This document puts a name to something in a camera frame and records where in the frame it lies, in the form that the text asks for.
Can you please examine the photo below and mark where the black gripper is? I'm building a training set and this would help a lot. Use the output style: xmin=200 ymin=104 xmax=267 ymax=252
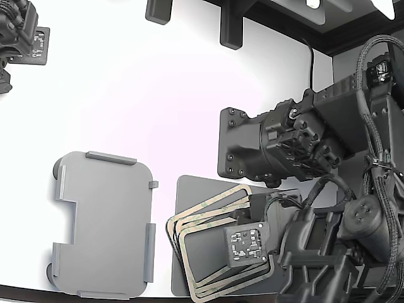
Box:
xmin=233 ymin=193 xmax=304 ymax=255

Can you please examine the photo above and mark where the stack of rectangular gaskets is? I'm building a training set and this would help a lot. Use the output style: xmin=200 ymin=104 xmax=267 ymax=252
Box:
xmin=165 ymin=184 xmax=274 ymax=302

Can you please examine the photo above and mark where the black six-joint robot arm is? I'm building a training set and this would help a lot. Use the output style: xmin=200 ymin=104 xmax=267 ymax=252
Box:
xmin=217 ymin=39 xmax=404 ymax=303

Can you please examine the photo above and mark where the light grey printed holder plate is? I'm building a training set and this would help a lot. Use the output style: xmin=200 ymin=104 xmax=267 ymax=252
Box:
xmin=46 ymin=150 xmax=159 ymax=300

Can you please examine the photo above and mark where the white zip tie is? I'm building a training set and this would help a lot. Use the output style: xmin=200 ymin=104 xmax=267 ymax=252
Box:
xmin=371 ymin=158 xmax=404 ymax=178

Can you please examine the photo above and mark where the large white light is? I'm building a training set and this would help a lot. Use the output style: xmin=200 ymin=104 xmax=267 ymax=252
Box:
xmin=371 ymin=0 xmax=396 ymax=20

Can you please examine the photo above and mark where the black plate with circuit board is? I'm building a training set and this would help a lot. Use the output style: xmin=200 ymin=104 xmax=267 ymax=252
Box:
xmin=18 ymin=27 xmax=51 ymax=66

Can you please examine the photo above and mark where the wrist camera circuit board module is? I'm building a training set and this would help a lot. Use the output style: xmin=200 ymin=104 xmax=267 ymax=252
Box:
xmin=223 ymin=220 xmax=273 ymax=269

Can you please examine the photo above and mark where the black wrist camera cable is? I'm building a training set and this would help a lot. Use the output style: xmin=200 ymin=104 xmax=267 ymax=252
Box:
xmin=263 ymin=175 xmax=356 ymax=222

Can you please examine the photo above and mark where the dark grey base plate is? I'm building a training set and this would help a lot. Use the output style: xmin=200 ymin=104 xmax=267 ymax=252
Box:
xmin=171 ymin=174 xmax=306 ymax=298

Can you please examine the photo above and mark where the braided black cable sleeve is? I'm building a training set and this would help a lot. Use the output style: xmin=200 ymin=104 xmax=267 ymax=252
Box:
xmin=355 ymin=34 xmax=404 ymax=264

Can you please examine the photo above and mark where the thin black power cable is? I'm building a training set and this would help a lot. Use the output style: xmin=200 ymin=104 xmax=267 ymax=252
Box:
xmin=299 ymin=37 xmax=315 ymax=91

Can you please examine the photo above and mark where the black table frame rail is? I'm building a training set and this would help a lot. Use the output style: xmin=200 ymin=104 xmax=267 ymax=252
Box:
xmin=242 ymin=0 xmax=404 ymax=58

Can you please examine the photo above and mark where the long black bracket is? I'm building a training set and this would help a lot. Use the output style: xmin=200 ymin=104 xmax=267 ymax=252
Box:
xmin=220 ymin=0 xmax=253 ymax=51

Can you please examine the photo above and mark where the short black bracket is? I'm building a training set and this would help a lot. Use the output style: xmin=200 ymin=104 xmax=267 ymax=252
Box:
xmin=145 ymin=0 xmax=174 ymax=25

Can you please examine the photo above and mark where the black camera mount assembly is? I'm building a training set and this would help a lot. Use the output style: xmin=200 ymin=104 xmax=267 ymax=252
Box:
xmin=0 ymin=0 xmax=40 ymax=95

